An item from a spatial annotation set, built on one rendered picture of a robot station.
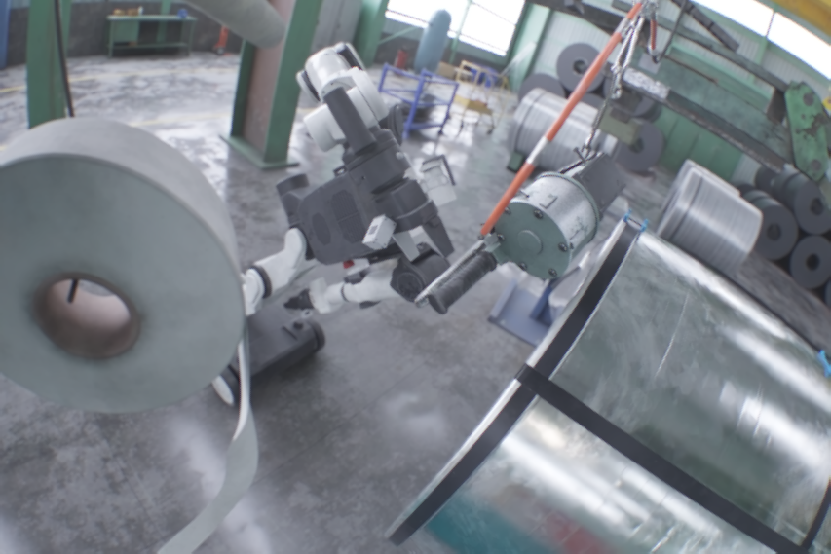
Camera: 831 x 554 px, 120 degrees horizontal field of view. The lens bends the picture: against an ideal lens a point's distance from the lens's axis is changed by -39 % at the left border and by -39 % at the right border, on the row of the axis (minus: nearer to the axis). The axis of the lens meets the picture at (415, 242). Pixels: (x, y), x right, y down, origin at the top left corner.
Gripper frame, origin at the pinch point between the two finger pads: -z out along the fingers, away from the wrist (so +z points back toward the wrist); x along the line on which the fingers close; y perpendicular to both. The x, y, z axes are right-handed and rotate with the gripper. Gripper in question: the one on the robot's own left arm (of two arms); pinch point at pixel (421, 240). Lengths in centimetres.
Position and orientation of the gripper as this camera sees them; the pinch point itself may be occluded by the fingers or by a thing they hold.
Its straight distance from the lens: 63.4
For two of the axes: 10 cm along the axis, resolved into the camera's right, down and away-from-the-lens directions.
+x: -4.9, 0.8, 8.7
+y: -7.2, 5.3, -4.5
